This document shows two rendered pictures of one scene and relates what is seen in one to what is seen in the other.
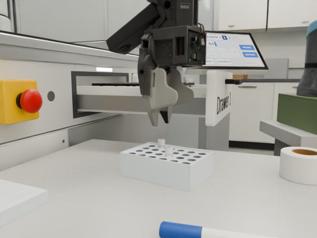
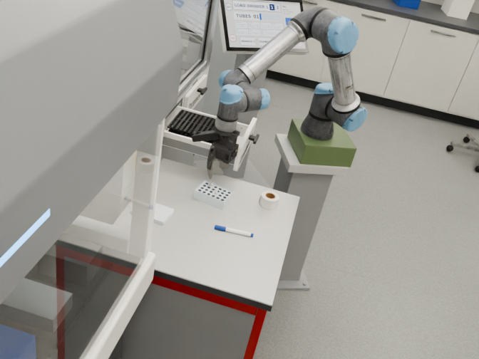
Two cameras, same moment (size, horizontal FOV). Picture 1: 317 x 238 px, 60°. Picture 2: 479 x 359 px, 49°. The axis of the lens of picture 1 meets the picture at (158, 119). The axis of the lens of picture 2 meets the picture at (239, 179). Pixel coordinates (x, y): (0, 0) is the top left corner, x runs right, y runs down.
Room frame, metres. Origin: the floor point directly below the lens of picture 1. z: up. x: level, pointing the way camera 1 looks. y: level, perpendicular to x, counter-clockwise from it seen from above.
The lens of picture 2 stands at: (-1.15, 0.30, 1.90)
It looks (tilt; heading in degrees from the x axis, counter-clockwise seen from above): 33 degrees down; 346
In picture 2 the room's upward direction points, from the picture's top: 12 degrees clockwise
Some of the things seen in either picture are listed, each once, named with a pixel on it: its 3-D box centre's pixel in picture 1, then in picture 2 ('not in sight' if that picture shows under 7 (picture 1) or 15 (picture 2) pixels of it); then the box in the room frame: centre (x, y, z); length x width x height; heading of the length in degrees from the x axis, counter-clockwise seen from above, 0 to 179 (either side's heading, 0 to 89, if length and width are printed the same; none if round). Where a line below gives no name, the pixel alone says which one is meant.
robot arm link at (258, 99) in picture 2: not in sight; (250, 97); (0.52, -0.10, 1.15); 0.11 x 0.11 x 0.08; 27
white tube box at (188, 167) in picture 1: (166, 163); (213, 194); (0.42, -0.01, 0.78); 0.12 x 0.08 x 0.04; 58
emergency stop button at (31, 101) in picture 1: (29, 101); not in sight; (0.46, 0.22, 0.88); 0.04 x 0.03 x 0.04; 159
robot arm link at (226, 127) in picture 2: not in sight; (226, 122); (0.46, -0.02, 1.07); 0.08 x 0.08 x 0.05
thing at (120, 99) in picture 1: (143, 96); (197, 132); (0.75, 0.04, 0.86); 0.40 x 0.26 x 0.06; 69
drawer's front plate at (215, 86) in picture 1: (221, 94); (245, 143); (0.67, -0.15, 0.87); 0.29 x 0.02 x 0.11; 159
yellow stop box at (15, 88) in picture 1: (14, 100); not in sight; (0.47, 0.25, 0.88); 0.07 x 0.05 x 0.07; 159
